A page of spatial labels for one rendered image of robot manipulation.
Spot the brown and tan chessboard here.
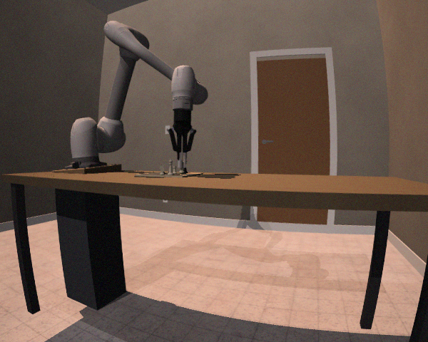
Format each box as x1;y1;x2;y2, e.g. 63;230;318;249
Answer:
135;172;203;177

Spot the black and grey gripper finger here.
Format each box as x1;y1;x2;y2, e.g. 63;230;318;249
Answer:
182;127;197;167
168;126;183;168

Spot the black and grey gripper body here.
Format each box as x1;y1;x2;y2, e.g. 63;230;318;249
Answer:
173;110;192;135

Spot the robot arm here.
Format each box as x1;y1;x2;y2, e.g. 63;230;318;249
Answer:
65;21;208;170

